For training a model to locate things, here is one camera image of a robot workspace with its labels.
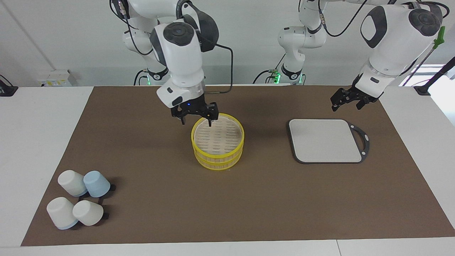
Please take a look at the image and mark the yellow steamer tier with liner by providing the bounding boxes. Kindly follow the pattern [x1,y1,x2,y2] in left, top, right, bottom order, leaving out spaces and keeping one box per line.
[191,113,245,159]

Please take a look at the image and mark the grey cutting board dark rim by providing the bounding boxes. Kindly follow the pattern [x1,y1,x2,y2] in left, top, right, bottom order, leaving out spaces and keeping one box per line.
[287,118,370,165]

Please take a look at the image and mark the black stand pole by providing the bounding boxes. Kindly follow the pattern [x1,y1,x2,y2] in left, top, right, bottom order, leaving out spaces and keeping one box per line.
[414,56,455,96]

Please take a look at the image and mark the green clip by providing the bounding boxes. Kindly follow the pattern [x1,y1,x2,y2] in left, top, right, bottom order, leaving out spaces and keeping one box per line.
[433,26,446,50]

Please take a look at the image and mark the brown table mat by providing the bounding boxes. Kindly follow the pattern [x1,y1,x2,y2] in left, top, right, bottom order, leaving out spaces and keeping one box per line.
[21,85,455,247]

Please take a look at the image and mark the light blue plastic cup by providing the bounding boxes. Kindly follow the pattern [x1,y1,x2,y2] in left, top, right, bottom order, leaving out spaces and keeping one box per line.
[83,171,111,198]

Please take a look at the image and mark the white plastic cup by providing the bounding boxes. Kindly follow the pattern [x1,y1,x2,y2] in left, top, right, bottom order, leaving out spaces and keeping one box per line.
[72,200,105,226]
[46,197,79,230]
[57,170,88,197]

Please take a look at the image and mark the black table clamp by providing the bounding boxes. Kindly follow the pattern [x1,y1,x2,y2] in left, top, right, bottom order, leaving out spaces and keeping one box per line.
[0,74,18,97]

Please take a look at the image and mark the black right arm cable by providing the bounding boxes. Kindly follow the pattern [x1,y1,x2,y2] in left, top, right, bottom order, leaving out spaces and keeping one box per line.
[110,0,234,95]

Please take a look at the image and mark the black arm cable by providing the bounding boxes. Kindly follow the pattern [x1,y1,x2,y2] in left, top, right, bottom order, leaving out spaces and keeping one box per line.
[110,0,234,95]
[299,0,450,38]

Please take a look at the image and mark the black base power cable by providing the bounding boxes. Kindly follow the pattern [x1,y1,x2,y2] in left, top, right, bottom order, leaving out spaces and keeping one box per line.
[133,69,150,86]
[253,53,287,85]

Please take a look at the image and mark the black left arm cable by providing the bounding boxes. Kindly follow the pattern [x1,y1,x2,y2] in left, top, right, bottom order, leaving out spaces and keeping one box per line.
[299,0,450,38]

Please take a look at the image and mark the white wall socket box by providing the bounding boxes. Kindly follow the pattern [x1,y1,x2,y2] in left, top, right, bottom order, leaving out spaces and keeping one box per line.
[37,69,77,87]

